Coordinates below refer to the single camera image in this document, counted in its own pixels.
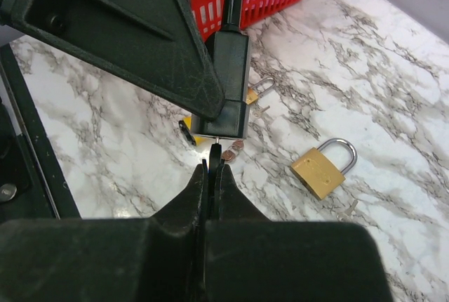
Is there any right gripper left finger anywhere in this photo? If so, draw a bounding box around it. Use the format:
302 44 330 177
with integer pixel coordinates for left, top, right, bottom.
1 164 206 301

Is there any large padlock silver key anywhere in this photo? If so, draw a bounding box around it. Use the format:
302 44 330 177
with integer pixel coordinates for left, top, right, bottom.
337 199 358 222

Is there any small brass padlock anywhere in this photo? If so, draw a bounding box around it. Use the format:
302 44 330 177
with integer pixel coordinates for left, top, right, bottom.
246 77 276 105

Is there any black padlock with keys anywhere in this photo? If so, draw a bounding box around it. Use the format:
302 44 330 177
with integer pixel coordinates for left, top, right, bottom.
190 0 250 139

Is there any small padlock key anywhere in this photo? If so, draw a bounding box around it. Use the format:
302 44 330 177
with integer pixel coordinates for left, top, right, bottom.
253 106 270 119

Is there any yellow black padlock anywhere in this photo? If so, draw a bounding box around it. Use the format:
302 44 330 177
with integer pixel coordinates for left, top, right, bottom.
178 117 206 147

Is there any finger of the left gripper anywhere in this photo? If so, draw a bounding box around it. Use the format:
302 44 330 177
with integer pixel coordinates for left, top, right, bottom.
1 0 224 120

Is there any yellow padlock key pair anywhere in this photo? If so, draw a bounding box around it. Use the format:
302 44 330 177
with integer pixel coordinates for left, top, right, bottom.
221 140 244 163

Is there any large brass padlock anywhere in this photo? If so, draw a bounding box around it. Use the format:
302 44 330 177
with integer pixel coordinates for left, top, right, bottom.
290 138 358 200

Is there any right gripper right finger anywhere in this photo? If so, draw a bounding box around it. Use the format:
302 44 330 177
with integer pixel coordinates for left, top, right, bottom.
205 165 393 301

